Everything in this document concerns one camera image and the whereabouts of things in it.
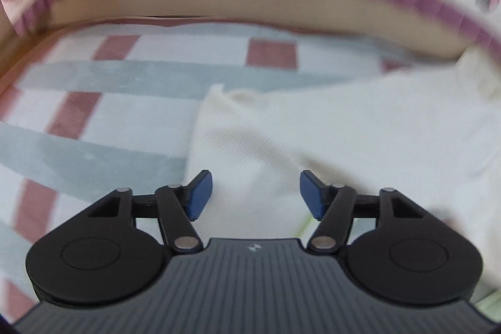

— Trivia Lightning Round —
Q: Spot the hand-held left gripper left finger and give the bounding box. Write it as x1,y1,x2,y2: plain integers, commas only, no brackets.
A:
74,170,214,254

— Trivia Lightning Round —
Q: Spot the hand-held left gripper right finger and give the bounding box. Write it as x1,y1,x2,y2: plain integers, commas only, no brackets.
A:
299,170,437,255

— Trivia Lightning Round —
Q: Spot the white knit garment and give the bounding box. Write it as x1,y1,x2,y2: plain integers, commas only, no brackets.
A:
183,46,501,303

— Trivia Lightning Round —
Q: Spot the checked bed sheet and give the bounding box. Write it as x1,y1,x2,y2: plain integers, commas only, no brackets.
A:
0,21,416,325

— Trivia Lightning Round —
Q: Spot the pale green blanket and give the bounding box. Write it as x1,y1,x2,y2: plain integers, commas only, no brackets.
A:
472,287,501,327

